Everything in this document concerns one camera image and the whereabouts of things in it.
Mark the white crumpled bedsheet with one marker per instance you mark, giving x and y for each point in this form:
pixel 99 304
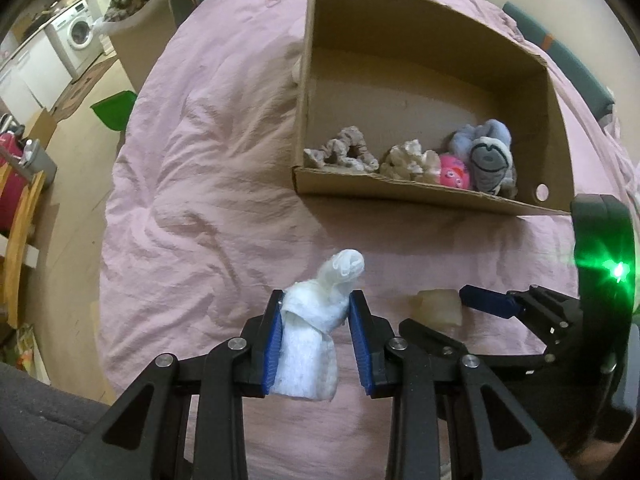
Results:
pixel 622 135

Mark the yellow wooden chair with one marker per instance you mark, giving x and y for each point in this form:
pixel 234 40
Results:
pixel 22 240

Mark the white washing machine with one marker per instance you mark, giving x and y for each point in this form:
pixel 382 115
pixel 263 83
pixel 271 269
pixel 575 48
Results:
pixel 77 32

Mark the teal headboard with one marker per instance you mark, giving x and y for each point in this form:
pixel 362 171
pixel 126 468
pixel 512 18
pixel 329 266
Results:
pixel 565 55

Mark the light blue plush toy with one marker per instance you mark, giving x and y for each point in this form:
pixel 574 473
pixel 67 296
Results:
pixel 487 157

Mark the white fluffy sock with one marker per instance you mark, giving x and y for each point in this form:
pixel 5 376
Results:
pixel 310 340

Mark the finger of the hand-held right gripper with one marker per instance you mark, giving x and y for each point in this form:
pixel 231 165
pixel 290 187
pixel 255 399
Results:
pixel 487 300
pixel 430 337

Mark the person's grey trouser leg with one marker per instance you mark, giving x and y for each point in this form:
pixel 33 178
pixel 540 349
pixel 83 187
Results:
pixel 45 420

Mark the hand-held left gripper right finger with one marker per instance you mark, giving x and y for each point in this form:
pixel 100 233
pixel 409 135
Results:
pixel 361 350

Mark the grey trash bin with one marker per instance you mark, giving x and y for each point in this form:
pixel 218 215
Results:
pixel 39 162

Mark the pink round soft toy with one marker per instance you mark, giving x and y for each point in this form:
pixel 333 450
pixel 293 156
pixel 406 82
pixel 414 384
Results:
pixel 455 174

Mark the green plastic bin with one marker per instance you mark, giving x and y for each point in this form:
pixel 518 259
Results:
pixel 114 110

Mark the grey knitted scrunchie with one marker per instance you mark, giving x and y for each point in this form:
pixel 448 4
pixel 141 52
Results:
pixel 345 152

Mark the pink bed blanket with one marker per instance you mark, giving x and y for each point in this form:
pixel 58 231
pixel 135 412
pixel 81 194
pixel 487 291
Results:
pixel 210 185

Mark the white kitchen cabinets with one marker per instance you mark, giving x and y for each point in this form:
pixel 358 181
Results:
pixel 30 80

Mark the beige sock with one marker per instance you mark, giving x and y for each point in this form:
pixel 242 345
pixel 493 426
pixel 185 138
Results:
pixel 407 160

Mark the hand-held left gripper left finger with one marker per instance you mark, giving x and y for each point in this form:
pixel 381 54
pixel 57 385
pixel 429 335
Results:
pixel 272 345

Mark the brown cardboard box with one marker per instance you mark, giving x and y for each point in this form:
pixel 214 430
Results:
pixel 425 85

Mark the laundry basket with clothes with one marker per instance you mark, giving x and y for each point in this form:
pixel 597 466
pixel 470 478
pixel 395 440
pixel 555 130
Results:
pixel 145 45

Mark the pale yellow soft item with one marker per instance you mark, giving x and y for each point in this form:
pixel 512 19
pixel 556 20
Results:
pixel 436 307

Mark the red suitcase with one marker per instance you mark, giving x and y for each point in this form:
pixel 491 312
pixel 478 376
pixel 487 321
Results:
pixel 9 180

